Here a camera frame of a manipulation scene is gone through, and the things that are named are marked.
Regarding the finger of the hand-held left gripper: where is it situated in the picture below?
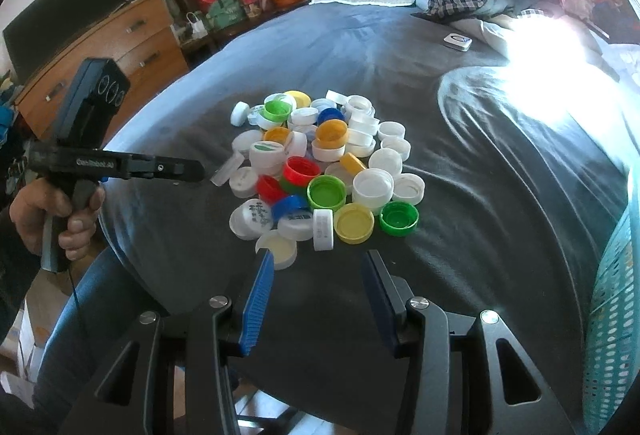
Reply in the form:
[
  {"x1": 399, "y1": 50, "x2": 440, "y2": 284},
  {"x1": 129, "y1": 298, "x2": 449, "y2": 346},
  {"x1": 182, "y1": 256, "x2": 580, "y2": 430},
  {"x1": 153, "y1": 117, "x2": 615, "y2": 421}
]
[{"x1": 120, "y1": 154, "x2": 206, "y2": 183}]

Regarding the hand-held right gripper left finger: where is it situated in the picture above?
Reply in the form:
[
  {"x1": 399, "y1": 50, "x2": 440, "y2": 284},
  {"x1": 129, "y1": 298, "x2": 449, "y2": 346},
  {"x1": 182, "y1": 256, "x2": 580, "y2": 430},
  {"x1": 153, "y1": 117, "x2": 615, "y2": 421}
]
[{"x1": 57, "y1": 247, "x2": 276, "y2": 435}]

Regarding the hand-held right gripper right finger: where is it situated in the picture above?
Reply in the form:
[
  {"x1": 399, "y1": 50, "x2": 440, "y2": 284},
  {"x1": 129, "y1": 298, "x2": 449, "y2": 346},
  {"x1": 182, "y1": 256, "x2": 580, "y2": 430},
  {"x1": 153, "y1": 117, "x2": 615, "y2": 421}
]
[{"x1": 361, "y1": 249, "x2": 576, "y2": 435}]

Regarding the pile of plastic bottle caps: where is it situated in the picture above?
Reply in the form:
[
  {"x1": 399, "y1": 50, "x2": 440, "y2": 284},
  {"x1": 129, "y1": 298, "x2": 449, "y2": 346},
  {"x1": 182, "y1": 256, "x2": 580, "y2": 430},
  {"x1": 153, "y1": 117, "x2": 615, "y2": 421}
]
[{"x1": 210, "y1": 89, "x2": 427, "y2": 271}]

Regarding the teal perforated plastic basket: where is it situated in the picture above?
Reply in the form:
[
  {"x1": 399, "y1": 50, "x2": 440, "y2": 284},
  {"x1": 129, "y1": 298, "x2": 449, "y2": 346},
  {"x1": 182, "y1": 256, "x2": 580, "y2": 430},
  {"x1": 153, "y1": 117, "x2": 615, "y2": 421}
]
[{"x1": 582, "y1": 210, "x2": 640, "y2": 435}]

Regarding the person's left hand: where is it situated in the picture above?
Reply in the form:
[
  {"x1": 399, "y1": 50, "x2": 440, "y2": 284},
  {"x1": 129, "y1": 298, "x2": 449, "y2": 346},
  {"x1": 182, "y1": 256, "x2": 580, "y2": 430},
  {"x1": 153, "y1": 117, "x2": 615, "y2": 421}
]
[{"x1": 10, "y1": 178, "x2": 106, "y2": 256}]

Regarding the wooden chest of drawers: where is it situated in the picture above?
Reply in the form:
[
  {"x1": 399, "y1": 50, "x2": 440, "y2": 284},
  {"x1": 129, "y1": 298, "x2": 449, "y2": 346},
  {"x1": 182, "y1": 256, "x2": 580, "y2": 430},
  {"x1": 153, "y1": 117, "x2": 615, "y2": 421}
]
[{"x1": 14, "y1": 0, "x2": 189, "y2": 142}]

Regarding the dark grey fleece blanket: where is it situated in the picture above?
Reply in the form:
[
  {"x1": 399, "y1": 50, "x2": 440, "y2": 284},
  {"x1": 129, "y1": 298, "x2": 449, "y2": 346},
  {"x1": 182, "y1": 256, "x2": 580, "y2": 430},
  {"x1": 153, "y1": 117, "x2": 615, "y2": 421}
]
[{"x1": 100, "y1": 8, "x2": 631, "y2": 435}]

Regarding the black flat television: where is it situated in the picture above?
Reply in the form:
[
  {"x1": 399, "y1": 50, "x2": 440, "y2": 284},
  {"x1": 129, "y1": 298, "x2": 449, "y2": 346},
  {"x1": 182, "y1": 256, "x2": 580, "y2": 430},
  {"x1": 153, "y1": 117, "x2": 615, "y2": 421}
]
[{"x1": 2, "y1": 0, "x2": 159, "y2": 77}]

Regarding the person's leg in jeans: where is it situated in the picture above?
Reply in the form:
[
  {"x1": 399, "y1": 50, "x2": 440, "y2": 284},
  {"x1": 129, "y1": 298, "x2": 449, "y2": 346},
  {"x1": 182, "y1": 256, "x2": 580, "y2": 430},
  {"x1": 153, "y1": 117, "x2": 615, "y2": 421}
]
[{"x1": 30, "y1": 245, "x2": 172, "y2": 422}]

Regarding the white cardboard box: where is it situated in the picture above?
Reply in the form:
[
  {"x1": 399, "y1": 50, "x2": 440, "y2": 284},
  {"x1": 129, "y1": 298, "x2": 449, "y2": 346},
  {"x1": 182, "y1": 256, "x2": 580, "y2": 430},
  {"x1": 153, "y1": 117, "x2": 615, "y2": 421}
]
[{"x1": 0, "y1": 265, "x2": 57, "y2": 387}]

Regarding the small white flat device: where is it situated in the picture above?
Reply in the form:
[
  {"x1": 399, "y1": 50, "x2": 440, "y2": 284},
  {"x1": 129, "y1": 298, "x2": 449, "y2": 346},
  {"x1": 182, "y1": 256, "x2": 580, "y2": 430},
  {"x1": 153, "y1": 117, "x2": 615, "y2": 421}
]
[{"x1": 442, "y1": 33, "x2": 473, "y2": 51}]

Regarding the light blue quilt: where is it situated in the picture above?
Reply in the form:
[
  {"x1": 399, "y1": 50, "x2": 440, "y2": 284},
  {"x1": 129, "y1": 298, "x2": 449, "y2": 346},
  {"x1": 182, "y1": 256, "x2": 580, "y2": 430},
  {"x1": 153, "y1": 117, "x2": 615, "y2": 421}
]
[{"x1": 437, "y1": 12, "x2": 640, "y2": 176}]

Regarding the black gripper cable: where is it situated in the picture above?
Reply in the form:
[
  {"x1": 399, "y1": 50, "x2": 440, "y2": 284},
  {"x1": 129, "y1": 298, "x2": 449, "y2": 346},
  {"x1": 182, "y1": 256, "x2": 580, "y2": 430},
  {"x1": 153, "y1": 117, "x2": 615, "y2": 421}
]
[{"x1": 69, "y1": 264, "x2": 87, "y2": 347}]

